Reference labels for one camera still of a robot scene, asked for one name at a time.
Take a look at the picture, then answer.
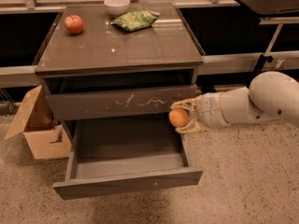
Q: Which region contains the white bowl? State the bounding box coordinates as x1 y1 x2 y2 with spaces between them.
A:
104 0 130 17

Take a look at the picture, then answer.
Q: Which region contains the red apple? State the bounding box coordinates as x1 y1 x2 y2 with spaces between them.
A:
64 15 84 35

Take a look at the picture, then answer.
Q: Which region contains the black side table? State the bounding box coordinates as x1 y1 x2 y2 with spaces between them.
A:
199 0 299 89

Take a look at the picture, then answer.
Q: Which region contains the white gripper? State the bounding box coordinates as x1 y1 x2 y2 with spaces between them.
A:
170 92 222 133

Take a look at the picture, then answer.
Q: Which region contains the open grey middle drawer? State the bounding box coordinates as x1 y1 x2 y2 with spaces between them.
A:
53 113 202 200

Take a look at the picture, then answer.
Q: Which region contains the orange fruit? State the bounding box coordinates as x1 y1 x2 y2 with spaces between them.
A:
168 108 188 128

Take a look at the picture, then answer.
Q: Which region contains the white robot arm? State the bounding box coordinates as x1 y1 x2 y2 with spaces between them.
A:
169 71 299 133

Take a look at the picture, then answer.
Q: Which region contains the scratched grey top drawer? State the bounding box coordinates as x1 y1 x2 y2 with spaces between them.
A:
46 85 197 120

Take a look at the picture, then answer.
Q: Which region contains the grey drawer cabinet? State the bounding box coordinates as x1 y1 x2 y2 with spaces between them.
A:
36 3 202 135

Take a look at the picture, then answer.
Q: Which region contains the cardboard box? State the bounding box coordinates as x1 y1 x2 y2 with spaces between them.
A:
5 85 71 160

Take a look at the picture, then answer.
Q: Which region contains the green chip bag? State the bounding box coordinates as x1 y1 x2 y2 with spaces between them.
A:
111 10 160 32

